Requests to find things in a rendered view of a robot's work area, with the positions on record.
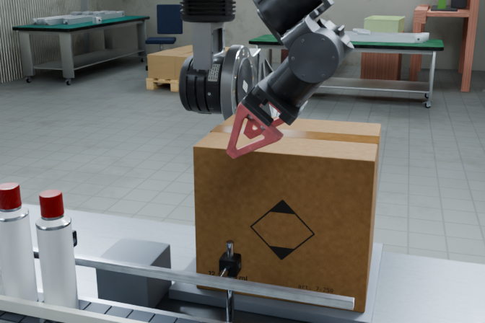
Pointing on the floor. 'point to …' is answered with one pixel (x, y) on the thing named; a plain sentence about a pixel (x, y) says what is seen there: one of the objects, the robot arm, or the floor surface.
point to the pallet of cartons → (167, 67)
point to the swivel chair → (167, 24)
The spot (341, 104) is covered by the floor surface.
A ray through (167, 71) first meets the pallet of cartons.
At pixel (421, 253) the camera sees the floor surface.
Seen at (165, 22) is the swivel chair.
